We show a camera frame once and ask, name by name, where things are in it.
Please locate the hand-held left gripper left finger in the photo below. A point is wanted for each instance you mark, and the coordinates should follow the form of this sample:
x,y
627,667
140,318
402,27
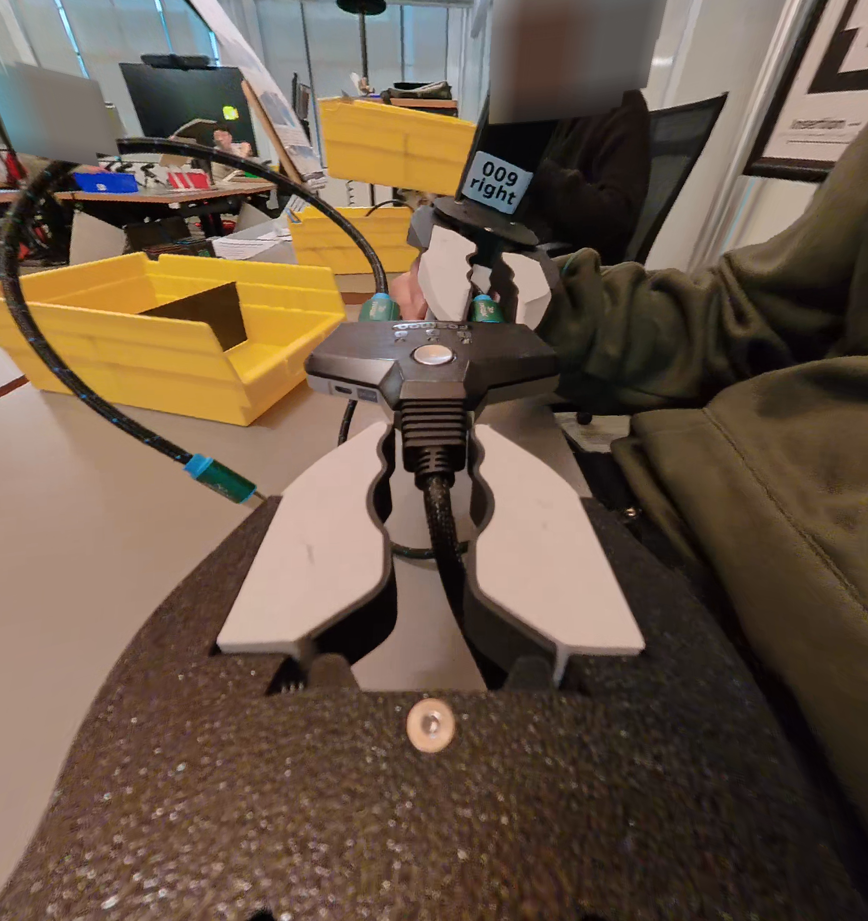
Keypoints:
x,y
311,568

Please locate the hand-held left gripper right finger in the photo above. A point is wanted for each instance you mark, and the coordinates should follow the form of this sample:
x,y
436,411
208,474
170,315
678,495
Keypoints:
x,y
556,568

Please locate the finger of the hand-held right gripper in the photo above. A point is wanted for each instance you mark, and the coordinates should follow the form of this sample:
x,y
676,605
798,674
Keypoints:
x,y
444,277
531,288

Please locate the yellow plastic bin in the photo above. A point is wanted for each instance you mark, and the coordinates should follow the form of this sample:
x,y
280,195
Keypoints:
x,y
333,244
390,144
117,374

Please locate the person's right forearm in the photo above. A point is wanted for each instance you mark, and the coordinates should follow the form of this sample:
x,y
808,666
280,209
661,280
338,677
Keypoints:
x,y
693,324

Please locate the raised wooden desk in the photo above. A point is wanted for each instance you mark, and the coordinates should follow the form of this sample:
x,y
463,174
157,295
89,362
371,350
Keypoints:
x,y
423,104

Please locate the grey desk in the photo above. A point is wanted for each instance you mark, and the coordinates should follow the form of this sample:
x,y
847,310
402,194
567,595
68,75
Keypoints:
x,y
81,539

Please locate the wooden work desk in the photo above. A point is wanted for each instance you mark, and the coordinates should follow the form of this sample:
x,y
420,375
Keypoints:
x,y
153,196

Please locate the person's right hand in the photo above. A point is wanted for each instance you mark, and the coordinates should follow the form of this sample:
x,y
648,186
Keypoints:
x,y
407,296

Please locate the person's black pants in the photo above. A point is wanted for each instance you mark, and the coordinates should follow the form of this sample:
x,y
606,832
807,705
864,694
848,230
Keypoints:
x,y
664,547

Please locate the black office chair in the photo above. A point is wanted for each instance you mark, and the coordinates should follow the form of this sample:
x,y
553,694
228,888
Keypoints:
x,y
682,165

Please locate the black disc-topped pole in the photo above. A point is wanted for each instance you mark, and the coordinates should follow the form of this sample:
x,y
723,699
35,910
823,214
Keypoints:
x,y
365,43

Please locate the olive green hoodie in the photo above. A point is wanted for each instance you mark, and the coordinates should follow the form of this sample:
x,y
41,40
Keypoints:
x,y
801,539

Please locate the instruction sheet stand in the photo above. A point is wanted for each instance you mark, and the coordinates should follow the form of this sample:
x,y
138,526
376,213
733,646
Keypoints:
x,y
261,86

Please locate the small red bin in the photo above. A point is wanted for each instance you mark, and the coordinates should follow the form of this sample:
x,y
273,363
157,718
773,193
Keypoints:
x,y
187,181

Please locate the black monitor screen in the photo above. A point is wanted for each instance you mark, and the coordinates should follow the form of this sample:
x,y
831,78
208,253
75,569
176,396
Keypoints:
x,y
174,101

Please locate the black video bar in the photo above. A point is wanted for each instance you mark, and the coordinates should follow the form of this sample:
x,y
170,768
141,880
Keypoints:
x,y
174,62

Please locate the small blue bin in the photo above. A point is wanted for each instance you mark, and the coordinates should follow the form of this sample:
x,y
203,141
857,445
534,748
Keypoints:
x,y
106,182

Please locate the framed wall poster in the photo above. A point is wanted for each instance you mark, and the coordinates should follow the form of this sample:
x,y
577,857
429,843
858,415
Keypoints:
x,y
822,108

